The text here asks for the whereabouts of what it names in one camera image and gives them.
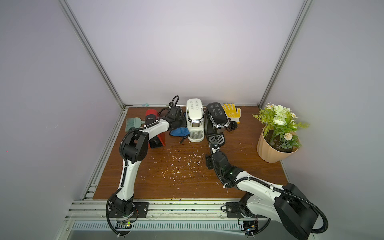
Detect grey blue microfiber cloth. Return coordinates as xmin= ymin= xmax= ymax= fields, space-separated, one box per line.
xmin=170 ymin=121 xmax=190 ymax=144

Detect white coffee machine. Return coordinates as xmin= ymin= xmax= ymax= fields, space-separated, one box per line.
xmin=186 ymin=99 xmax=205 ymax=143

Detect red coffee machine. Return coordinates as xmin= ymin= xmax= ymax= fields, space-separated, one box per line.
xmin=144 ymin=108 xmax=166 ymax=150

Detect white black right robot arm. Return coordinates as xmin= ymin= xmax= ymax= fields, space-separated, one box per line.
xmin=206 ymin=143 xmax=329 ymax=240

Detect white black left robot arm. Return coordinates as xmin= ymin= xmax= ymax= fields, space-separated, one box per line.
xmin=106 ymin=95 xmax=184 ymax=219

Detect black coffee machine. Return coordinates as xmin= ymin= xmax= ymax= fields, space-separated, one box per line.
xmin=204 ymin=102 xmax=230 ymax=147

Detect green hand brush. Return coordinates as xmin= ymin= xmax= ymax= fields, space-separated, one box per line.
xmin=125 ymin=118 xmax=145 ymax=133

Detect yellow work glove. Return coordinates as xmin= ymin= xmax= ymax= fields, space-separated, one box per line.
xmin=222 ymin=104 xmax=241 ymax=124

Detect potted artificial plant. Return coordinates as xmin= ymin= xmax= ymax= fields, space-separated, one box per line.
xmin=253 ymin=103 xmax=310 ymax=163

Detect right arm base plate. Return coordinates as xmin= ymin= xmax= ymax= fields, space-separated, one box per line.
xmin=223 ymin=202 xmax=256 ymax=219

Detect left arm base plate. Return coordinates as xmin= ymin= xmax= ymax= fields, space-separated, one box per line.
xmin=108 ymin=202 xmax=149 ymax=219

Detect aluminium rail frame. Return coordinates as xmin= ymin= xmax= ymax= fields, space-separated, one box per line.
xmin=56 ymin=182 xmax=316 ymax=240

